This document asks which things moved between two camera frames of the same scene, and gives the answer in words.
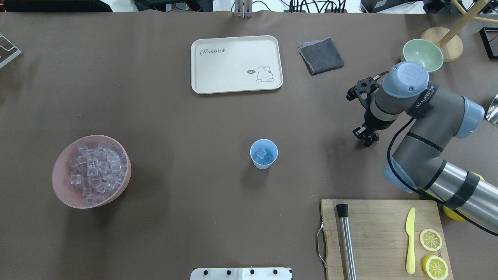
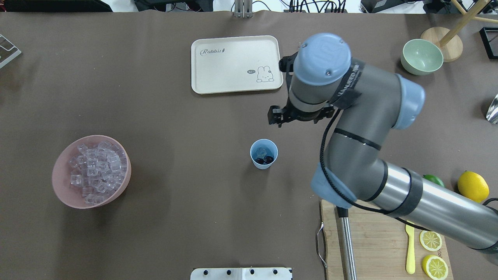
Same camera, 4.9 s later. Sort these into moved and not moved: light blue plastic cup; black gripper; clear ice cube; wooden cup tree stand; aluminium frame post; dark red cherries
Moved: black gripper; dark red cherries
Not moved: clear ice cube; light blue plastic cup; wooden cup tree stand; aluminium frame post
